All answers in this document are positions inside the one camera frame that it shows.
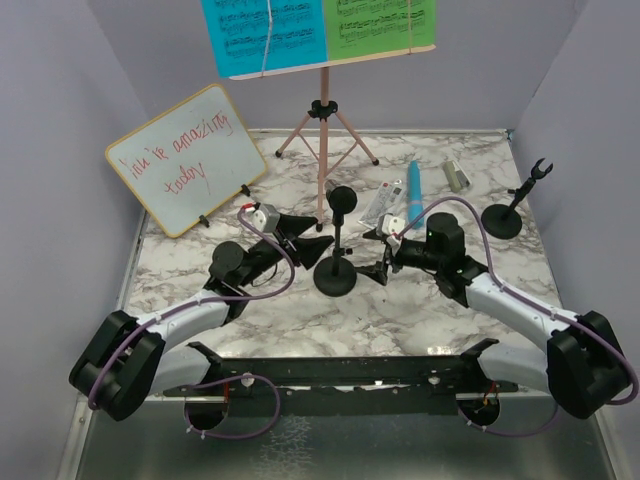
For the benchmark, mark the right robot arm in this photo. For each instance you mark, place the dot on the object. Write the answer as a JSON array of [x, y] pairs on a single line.
[[576, 359]]

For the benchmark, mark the blue sheet music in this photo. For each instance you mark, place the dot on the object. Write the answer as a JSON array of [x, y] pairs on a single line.
[[227, 20]]

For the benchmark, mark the green sheet music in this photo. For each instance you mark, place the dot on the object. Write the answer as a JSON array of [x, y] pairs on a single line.
[[357, 30]]

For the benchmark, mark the pink music stand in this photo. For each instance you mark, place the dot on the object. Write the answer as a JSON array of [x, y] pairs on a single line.
[[325, 140]]

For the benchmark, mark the grey eraser block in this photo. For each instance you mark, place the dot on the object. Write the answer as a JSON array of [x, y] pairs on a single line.
[[456, 177]]

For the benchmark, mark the white remote packet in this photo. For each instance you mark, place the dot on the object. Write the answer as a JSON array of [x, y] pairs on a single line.
[[388, 199]]

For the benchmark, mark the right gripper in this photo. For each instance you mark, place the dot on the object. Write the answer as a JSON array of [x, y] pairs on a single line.
[[377, 271]]

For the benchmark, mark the blue toy microphone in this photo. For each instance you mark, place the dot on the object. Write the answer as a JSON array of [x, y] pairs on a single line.
[[415, 203]]

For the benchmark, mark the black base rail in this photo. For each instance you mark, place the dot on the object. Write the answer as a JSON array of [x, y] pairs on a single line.
[[338, 386]]

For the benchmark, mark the black mic stand front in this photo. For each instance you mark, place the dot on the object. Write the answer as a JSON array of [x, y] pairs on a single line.
[[503, 221]]

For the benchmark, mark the black microphone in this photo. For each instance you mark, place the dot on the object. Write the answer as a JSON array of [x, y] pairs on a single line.
[[342, 199]]

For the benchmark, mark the yellow framed whiteboard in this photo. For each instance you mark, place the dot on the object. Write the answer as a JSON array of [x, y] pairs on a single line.
[[188, 161]]

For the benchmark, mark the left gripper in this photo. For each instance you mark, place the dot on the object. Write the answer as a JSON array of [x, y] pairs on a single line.
[[307, 250]]

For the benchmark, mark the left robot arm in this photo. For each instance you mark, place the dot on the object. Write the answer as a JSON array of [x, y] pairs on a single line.
[[130, 358]]

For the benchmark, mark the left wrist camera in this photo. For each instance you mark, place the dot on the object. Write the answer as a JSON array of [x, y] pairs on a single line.
[[261, 216]]

